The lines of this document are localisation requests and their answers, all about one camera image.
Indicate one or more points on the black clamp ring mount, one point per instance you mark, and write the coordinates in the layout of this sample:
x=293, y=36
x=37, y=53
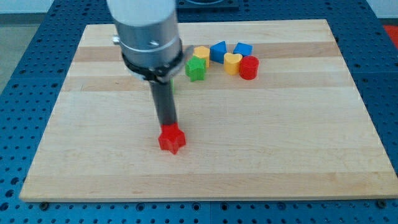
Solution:
x=160, y=74

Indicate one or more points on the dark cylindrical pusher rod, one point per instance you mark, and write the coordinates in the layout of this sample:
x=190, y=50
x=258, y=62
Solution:
x=164, y=102

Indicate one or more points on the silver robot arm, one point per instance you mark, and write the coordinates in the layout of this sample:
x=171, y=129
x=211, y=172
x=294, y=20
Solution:
x=151, y=47

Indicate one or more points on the green circle block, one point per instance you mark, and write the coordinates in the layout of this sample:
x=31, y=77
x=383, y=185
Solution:
x=172, y=85

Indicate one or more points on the green star block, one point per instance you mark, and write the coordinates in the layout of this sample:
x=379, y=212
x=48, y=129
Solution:
x=195, y=69

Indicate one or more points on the red star block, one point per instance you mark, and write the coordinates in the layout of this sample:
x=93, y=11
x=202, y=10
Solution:
x=171, y=138

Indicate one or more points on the yellow hexagon block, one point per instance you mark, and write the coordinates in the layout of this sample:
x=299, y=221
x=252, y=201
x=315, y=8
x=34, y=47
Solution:
x=204, y=53

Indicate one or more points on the blue triangle block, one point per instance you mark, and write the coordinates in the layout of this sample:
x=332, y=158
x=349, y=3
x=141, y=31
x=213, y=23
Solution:
x=218, y=51

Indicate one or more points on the yellow heart block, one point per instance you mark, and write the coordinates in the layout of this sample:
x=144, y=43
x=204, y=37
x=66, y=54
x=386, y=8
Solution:
x=232, y=63

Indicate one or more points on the blue cube block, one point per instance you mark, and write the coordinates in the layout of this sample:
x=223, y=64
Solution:
x=243, y=49

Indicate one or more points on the red cylinder block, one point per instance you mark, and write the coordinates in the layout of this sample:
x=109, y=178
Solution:
x=249, y=67

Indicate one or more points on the wooden board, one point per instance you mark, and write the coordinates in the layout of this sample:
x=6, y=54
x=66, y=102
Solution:
x=298, y=131

